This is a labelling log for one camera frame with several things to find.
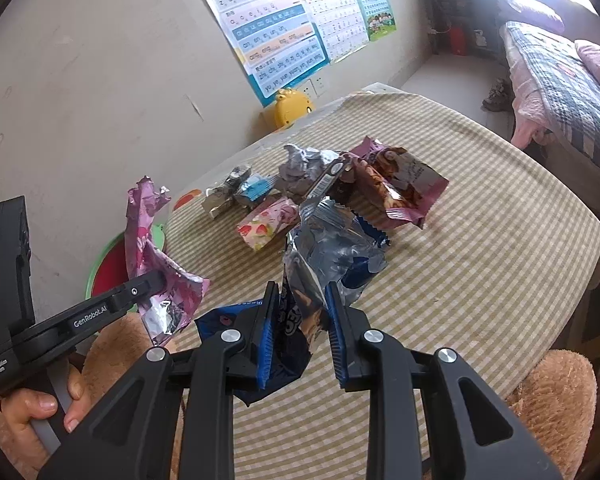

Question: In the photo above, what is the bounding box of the person's left hand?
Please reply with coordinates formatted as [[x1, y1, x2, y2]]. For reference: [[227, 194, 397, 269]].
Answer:
[[2, 365, 91, 433]]

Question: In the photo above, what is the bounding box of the person's right leg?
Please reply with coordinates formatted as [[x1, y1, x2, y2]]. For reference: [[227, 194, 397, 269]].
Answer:
[[505, 349, 598, 480]]

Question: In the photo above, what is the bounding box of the red container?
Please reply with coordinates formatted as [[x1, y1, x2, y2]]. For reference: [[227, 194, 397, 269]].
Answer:
[[447, 22, 470, 56]]

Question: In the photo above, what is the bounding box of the red bin with green rim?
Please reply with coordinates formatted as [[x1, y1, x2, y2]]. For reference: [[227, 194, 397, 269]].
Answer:
[[82, 220, 171, 306]]

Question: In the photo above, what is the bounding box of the blue cookie wrapper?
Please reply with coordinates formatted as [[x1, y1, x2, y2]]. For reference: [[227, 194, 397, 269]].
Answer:
[[194, 197, 393, 407]]

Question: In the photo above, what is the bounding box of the grey paper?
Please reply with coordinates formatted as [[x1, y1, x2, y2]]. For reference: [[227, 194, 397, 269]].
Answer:
[[278, 143, 342, 201]]

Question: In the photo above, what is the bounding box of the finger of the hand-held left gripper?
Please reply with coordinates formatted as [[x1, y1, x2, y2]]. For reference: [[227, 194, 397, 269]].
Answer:
[[111, 269, 167, 312]]

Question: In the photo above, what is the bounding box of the black barcode wrapper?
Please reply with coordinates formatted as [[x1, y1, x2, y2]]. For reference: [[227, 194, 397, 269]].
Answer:
[[300, 156, 353, 211]]

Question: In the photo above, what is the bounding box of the dark metal shelf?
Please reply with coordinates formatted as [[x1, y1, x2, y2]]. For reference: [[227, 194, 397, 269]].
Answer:
[[416, 0, 506, 61]]

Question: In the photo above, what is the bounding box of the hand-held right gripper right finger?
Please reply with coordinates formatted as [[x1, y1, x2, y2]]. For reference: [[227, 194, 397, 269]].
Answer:
[[325, 281, 563, 480]]

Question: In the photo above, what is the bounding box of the black white printed carton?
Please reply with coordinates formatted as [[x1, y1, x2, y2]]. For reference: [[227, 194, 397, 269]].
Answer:
[[202, 164, 255, 218]]

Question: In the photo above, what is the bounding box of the purple pillow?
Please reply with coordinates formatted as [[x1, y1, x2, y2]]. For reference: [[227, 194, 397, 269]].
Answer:
[[495, 0, 566, 33]]

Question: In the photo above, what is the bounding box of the checked beige tablecloth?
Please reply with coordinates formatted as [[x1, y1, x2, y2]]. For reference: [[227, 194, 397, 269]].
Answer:
[[162, 91, 600, 480]]

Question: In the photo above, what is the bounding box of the pink purple wrapper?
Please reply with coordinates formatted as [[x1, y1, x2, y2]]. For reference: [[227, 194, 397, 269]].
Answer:
[[124, 176, 212, 346]]

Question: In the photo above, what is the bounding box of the pale grid wall poster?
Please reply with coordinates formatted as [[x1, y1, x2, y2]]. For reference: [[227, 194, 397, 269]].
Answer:
[[285, 0, 371, 63]]

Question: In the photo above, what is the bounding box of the green blue wall poster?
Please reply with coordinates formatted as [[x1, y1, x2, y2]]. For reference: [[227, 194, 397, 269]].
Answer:
[[342, 0, 397, 42]]

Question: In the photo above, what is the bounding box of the white wall socket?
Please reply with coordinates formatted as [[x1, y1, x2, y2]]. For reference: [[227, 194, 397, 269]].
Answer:
[[300, 76, 327, 99]]

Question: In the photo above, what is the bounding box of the yellow duck toy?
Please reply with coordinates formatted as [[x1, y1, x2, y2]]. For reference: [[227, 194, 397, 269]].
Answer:
[[272, 87, 315, 128]]

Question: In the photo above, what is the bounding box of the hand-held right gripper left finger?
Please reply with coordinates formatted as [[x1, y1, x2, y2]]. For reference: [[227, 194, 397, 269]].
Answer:
[[37, 280, 281, 480]]

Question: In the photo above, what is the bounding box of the bed with plaid quilt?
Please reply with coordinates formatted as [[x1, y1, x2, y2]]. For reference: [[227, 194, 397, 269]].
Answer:
[[499, 20, 600, 181]]

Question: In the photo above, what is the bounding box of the pair of shoes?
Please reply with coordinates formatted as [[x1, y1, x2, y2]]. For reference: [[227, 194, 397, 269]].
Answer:
[[481, 79, 515, 112]]

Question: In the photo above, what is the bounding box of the blue silver small wrapper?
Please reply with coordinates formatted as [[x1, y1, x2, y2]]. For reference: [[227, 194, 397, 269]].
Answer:
[[234, 174, 277, 207]]

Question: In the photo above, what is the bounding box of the pink strawberry print box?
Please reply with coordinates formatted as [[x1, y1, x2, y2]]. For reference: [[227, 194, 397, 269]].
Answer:
[[236, 196, 302, 252]]

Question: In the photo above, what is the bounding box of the blue letter wall poster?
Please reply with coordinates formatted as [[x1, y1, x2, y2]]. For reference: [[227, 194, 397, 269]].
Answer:
[[182, 0, 331, 108]]

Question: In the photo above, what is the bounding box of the brown maroon snack bag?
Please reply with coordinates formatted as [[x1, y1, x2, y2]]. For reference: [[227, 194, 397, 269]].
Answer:
[[347, 136, 450, 230]]

